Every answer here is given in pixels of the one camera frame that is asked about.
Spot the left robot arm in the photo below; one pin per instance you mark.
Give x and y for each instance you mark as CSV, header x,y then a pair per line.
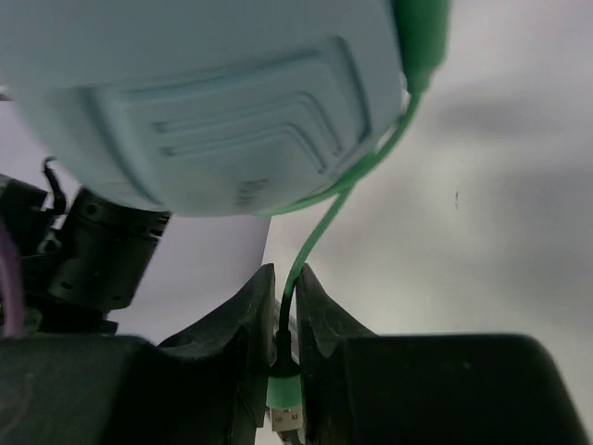
x,y
67,264

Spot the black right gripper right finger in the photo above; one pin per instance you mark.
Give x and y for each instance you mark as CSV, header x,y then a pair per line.
x,y
363,388

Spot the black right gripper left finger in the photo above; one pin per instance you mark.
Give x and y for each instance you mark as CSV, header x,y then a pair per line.
x,y
204,385

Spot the light blue headphones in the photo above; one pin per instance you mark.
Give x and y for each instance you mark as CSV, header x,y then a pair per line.
x,y
204,108

